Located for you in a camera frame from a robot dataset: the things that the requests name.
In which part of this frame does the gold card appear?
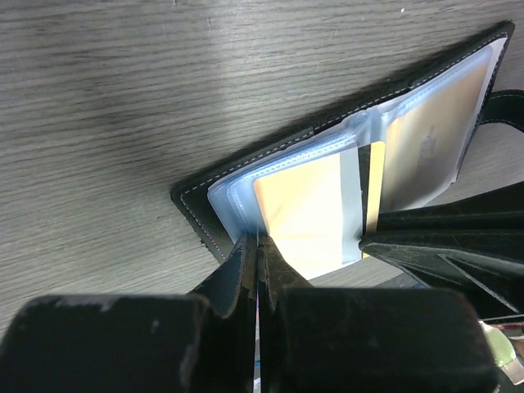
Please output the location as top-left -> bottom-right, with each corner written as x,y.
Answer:
254,141 -> 386,279
381,64 -> 487,212

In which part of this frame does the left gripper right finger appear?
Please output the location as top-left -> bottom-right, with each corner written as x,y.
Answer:
257,237 -> 498,392

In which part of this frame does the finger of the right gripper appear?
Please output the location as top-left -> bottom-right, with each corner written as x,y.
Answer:
359,183 -> 523,318

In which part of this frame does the gold card in sleeve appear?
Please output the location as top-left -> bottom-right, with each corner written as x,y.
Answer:
381,64 -> 487,212

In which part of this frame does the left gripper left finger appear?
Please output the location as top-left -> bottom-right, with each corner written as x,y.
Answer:
1,235 -> 257,392

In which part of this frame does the black leather card holder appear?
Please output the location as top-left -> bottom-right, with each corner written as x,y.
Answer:
171,21 -> 515,262

